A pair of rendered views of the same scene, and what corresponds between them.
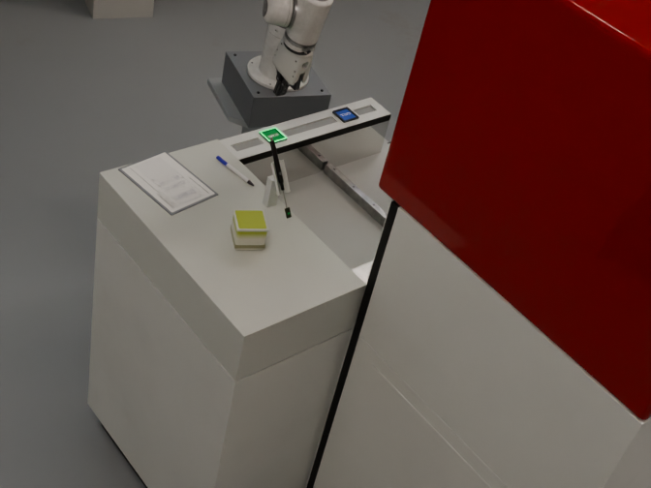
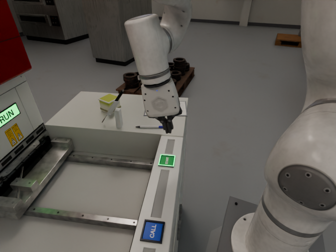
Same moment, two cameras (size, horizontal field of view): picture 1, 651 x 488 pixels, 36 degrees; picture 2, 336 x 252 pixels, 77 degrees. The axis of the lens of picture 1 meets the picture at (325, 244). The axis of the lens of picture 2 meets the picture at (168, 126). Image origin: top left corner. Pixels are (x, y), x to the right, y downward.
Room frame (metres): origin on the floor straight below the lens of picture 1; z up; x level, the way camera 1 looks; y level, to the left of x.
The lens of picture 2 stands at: (2.68, -0.10, 1.49)
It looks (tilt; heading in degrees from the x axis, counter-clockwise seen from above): 35 degrees down; 145
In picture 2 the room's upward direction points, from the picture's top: straight up
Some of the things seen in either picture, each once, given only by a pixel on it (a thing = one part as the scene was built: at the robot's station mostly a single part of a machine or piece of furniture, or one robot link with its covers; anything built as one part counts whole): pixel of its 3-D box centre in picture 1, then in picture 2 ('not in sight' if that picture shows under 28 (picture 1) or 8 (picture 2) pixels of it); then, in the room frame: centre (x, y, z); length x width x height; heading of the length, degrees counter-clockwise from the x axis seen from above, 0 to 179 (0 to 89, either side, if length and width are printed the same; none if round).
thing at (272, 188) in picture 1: (277, 187); (114, 112); (1.92, 0.15, 1.03); 0.06 x 0.04 x 0.13; 48
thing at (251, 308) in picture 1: (226, 249); (125, 121); (1.81, 0.23, 0.89); 0.62 x 0.35 x 0.14; 48
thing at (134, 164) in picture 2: not in sight; (102, 161); (1.96, 0.05, 0.84); 0.50 x 0.02 x 0.03; 48
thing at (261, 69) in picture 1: (283, 47); (279, 230); (2.61, 0.26, 1.02); 0.19 x 0.19 x 0.18
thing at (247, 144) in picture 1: (304, 146); (161, 203); (2.32, 0.12, 0.89); 0.55 x 0.09 x 0.14; 138
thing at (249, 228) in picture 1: (248, 229); (110, 103); (1.77, 0.18, 1.00); 0.07 x 0.07 x 0.07; 22
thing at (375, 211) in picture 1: (383, 218); (71, 216); (2.16, -0.14, 0.84); 0.50 x 0.02 x 0.03; 48
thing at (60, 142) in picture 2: not in sight; (61, 142); (1.80, -0.07, 0.89); 0.08 x 0.03 x 0.03; 48
